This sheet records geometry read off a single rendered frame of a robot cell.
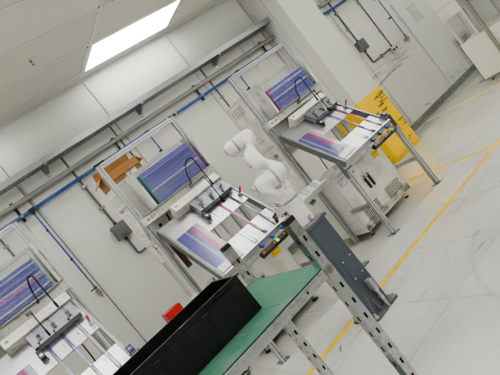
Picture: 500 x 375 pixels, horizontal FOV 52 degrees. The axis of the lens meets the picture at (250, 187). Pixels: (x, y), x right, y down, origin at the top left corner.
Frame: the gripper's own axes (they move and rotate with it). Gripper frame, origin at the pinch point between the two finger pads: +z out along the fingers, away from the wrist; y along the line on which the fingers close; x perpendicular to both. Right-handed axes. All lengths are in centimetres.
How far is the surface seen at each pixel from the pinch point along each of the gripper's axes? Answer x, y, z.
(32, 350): 62, -174, 11
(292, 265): -3, 4, 57
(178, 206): 73, -36, 2
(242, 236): 17.2, -24.7, 10.2
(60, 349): 48, -162, 11
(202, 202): 61, -21, 3
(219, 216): 46, -20, 10
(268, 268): 5, -14, 49
